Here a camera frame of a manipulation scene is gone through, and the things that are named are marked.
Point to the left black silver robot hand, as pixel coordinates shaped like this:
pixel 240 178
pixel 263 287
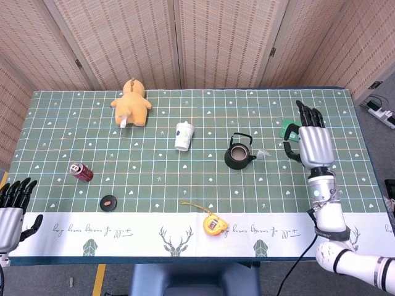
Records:
pixel 9 228

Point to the red soda can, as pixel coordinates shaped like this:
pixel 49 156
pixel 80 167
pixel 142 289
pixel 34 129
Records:
pixel 82 172

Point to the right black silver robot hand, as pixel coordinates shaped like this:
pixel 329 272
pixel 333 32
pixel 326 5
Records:
pixel 316 145

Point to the green packet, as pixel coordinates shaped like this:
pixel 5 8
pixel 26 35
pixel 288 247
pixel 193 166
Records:
pixel 288 128

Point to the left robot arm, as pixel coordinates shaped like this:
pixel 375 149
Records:
pixel 3 260

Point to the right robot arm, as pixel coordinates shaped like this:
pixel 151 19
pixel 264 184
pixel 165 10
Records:
pixel 327 209

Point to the white paper cup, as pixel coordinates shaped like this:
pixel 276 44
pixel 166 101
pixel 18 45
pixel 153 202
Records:
pixel 183 137

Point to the black round lid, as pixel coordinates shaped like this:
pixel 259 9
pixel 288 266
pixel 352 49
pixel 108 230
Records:
pixel 107 203

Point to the woven folding screen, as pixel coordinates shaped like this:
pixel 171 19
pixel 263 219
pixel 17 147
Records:
pixel 216 40

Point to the blue chair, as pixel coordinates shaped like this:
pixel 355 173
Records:
pixel 197 280

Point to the yellow tape measure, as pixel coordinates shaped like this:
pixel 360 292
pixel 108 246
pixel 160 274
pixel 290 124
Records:
pixel 213 224

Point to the black cast iron teapot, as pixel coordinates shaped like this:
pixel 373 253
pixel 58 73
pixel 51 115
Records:
pixel 237 157

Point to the orange plush toy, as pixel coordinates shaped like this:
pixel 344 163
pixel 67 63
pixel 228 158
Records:
pixel 132 108

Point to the person's shoe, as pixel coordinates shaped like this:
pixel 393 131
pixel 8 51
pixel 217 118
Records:
pixel 390 205

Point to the green checked tablecloth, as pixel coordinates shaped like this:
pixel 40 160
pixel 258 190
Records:
pixel 185 185

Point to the white power strip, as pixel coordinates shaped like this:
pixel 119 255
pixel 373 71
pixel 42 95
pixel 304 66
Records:
pixel 381 112

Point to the blue table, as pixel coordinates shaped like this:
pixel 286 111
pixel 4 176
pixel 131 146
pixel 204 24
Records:
pixel 123 261

